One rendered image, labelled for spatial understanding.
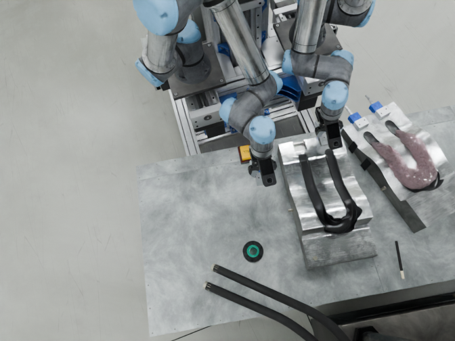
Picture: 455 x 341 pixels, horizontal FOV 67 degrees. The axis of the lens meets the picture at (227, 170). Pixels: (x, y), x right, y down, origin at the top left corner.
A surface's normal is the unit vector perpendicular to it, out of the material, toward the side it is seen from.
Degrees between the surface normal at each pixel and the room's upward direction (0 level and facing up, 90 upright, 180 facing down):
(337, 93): 11
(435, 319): 0
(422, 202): 0
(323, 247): 0
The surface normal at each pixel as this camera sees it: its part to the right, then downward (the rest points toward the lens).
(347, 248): -0.07, -0.37
